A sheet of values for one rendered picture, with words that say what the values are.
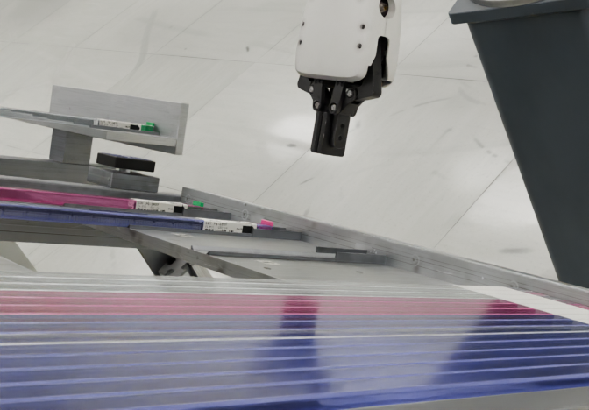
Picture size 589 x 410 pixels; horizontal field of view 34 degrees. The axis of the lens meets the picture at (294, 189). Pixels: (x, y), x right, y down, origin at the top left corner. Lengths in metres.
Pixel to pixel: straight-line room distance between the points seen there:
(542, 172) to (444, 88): 1.21
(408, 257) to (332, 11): 0.25
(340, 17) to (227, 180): 1.72
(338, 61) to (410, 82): 1.74
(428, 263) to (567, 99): 0.52
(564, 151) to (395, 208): 0.91
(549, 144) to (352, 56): 0.49
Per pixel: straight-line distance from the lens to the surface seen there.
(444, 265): 0.80
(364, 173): 2.36
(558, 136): 1.33
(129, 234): 0.80
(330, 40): 0.93
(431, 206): 2.15
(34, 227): 0.99
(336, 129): 0.93
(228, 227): 0.87
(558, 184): 1.38
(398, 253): 0.83
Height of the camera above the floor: 1.22
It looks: 30 degrees down
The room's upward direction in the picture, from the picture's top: 27 degrees counter-clockwise
